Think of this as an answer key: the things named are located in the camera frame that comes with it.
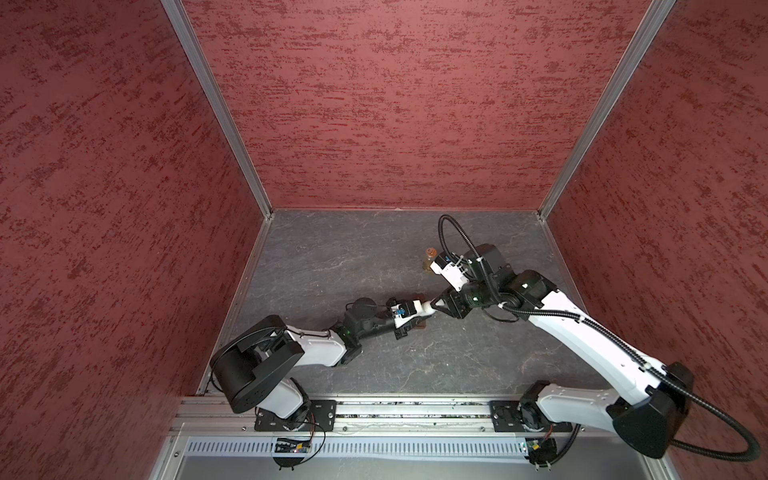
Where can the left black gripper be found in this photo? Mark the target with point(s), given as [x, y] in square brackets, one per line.
[401, 332]

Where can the aluminium corner post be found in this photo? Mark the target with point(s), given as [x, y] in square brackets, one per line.
[184, 31]
[640, 42]

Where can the right aluminium corner post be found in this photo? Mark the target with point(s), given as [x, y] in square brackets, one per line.
[640, 42]

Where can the white pill bottle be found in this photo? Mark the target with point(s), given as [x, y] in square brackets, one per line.
[426, 309]

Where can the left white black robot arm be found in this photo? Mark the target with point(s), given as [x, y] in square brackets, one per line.
[253, 371]

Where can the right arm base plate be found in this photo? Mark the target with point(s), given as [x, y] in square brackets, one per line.
[511, 416]

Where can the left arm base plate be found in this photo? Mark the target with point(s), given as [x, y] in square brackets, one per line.
[320, 416]

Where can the left aluminium corner post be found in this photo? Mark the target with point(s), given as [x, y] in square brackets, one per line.
[184, 31]

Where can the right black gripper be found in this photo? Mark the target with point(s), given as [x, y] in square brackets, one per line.
[452, 299]

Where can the brown pill organizer strip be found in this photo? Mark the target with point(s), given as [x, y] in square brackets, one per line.
[417, 321]

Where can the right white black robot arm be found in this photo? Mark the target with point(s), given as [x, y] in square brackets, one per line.
[637, 405]

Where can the white slotted cable duct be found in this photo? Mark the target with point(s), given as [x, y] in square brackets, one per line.
[483, 449]

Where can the amber glass pill jar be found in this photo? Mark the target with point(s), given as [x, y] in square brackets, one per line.
[430, 255]

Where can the aluminium front rail frame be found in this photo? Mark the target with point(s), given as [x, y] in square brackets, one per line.
[442, 415]

